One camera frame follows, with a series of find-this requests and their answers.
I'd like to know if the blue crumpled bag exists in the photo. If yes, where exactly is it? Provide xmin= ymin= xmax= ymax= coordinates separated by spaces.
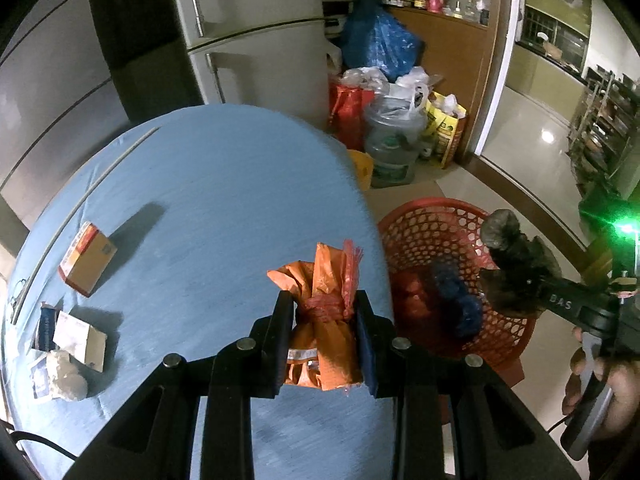
xmin=431 ymin=260 xmax=484 ymax=339

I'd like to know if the white tissue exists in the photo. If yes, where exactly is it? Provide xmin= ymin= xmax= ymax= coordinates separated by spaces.
xmin=45 ymin=350 xmax=90 ymax=402

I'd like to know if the red crumpled bag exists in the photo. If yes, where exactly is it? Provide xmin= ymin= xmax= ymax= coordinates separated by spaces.
xmin=397 ymin=265 xmax=437 ymax=313

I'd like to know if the orange cardboard box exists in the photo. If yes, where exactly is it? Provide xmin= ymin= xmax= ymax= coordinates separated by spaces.
xmin=58 ymin=221 xmax=118 ymax=297

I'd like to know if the refrigerator with metal handles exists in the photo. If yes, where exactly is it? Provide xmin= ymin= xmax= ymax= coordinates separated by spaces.
xmin=167 ymin=0 xmax=346 ymax=133

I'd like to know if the dark plastic bag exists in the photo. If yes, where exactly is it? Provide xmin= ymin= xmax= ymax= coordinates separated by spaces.
xmin=477 ymin=208 xmax=563 ymax=317

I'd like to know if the wooden shelf cabinet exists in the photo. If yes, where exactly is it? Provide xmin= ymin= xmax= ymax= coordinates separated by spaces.
xmin=320 ymin=0 xmax=511 ymax=163

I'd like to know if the yellow printed bag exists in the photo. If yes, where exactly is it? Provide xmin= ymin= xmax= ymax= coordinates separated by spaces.
xmin=425 ymin=91 xmax=468 ymax=168

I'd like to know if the clear water jug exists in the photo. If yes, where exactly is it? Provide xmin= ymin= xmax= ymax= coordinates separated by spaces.
xmin=364 ymin=97 xmax=426 ymax=188

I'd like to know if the blue foil packet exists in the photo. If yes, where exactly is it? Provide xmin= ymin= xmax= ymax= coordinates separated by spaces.
xmin=30 ymin=301 xmax=63 ymax=400

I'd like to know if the red shopping bag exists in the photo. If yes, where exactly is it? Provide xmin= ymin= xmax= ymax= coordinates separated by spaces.
xmin=327 ymin=82 xmax=376 ymax=151

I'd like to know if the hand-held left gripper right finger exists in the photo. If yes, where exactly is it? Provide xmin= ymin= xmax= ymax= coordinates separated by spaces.
xmin=354 ymin=290 xmax=583 ymax=480

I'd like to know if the small yellow bag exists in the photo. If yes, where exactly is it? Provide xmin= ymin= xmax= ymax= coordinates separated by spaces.
xmin=347 ymin=149 xmax=375 ymax=191

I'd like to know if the black cable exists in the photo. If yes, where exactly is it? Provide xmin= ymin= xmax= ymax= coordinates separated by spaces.
xmin=9 ymin=430 xmax=80 ymax=462

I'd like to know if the white plastic bag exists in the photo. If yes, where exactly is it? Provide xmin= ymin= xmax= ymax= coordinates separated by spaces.
xmin=342 ymin=66 xmax=391 ymax=93
xmin=395 ymin=66 xmax=432 ymax=112

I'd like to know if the red plastic basket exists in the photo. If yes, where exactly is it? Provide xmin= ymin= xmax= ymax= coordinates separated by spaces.
xmin=377 ymin=197 xmax=538 ymax=386

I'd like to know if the person's right hand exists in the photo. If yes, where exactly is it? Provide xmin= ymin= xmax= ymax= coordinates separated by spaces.
xmin=561 ymin=327 xmax=640 ymax=441

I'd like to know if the white cardboard box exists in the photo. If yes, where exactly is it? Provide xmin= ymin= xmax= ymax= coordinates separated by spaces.
xmin=52 ymin=310 xmax=108 ymax=373

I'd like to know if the plain grey refrigerator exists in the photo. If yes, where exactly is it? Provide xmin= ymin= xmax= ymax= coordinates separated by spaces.
xmin=0 ymin=0 xmax=132 ymax=201

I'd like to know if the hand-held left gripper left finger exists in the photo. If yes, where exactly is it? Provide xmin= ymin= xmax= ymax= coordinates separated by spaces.
xmin=65 ymin=290 xmax=296 ymax=480

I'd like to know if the large blue plastic bag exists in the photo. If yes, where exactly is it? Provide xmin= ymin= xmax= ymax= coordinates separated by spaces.
xmin=340 ymin=0 xmax=426 ymax=81

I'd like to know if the long white stick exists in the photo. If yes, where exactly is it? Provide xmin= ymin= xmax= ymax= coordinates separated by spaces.
xmin=12 ymin=126 xmax=161 ymax=323

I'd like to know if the orange plastic bag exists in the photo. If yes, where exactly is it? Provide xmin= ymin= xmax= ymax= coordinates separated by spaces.
xmin=267 ymin=240 xmax=366 ymax=393

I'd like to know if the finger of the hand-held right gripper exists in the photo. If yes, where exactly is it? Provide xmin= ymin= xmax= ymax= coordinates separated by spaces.
xmin=525 ymin=272 xmax=596 ymax=335

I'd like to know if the metal storage rack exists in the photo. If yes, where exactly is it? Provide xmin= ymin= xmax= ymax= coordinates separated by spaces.
xmin=567 ymin=65 xmax=640 ymax=201

